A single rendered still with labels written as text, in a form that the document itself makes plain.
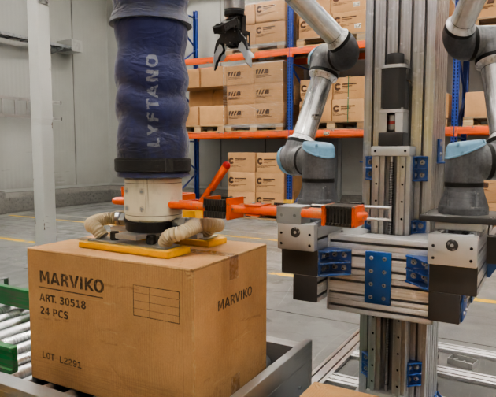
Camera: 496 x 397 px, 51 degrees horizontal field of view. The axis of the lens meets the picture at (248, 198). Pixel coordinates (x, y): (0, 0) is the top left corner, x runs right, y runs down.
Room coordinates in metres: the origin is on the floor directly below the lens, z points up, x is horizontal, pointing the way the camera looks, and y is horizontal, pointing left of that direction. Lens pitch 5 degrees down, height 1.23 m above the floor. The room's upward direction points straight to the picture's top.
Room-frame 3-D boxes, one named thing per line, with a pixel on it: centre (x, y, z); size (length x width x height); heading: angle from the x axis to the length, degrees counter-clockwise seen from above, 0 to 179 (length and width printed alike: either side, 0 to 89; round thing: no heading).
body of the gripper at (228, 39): (1.89, 0.04, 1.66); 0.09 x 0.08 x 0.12; 150
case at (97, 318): (1.57, 0.30, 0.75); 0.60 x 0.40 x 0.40; 61
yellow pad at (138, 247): (1.49, 0.33, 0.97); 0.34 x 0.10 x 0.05; 60
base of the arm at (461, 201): (1.66, -0.69, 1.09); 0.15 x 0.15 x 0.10
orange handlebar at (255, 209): (1.57, 0.05, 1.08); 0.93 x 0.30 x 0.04; 60
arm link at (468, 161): (1.66, -0.69, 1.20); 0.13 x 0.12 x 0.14; 90
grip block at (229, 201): (1.44, 0.07, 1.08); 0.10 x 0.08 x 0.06; 150
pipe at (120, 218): (1.57, 0.28, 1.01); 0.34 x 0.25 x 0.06; 60
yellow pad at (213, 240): (1.65, 0.24, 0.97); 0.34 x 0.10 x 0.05; 60
